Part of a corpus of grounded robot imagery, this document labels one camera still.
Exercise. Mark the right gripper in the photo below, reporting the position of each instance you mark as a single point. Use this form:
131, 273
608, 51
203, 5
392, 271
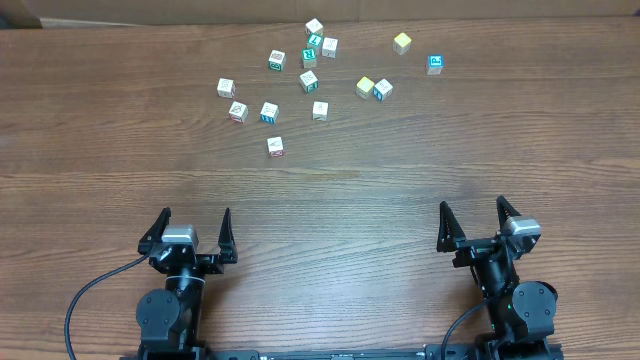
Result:
473, 249

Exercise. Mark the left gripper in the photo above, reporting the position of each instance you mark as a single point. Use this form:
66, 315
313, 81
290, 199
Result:
214, 263

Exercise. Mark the red picture wooden block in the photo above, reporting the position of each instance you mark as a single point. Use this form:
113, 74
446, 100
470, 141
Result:
275, 147

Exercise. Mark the red-edged wooden block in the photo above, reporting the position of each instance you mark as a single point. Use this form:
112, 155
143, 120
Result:
238, 112

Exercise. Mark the blue-sided wooden block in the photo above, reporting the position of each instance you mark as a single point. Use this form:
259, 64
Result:
382, 89

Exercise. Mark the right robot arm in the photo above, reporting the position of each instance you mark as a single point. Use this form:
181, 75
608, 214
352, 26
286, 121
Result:
521, 313

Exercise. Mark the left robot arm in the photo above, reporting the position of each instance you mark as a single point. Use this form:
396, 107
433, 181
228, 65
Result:
169, 316

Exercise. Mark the blue-edged wooden block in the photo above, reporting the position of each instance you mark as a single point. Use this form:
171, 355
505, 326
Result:
269, 112

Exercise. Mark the red S wooden block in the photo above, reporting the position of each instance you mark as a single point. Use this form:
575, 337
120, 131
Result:
226, 88

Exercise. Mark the blue P wooden block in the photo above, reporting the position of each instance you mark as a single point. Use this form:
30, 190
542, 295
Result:
435, 64

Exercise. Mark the yellow top block lower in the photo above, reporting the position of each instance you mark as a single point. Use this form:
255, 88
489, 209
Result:
364, 87

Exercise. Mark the yellow block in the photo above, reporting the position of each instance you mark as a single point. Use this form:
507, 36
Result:
402, 43
364, 87

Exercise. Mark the plain A wooden block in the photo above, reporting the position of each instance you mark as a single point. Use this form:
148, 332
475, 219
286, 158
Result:
320, 111

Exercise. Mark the yellow top block upper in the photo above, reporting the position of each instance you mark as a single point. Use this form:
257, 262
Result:
402, 43

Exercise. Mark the green-edged wooden block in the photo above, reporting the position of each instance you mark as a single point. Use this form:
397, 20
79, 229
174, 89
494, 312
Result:
309, 81

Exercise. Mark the green B wooden block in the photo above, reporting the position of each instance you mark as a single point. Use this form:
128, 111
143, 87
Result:
277, 60

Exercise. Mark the green R wooden block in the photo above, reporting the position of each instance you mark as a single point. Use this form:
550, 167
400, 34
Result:
309, 58

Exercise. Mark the white X wooden block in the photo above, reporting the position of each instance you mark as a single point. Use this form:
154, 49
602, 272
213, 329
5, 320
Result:
329, 47

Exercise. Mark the green L wooden block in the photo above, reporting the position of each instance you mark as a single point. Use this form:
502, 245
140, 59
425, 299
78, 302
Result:
315, 42

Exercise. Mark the top white wooden block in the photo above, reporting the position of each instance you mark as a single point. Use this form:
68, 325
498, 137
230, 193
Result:
314, 26

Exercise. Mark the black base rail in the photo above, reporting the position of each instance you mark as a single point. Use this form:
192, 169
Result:
345, 354

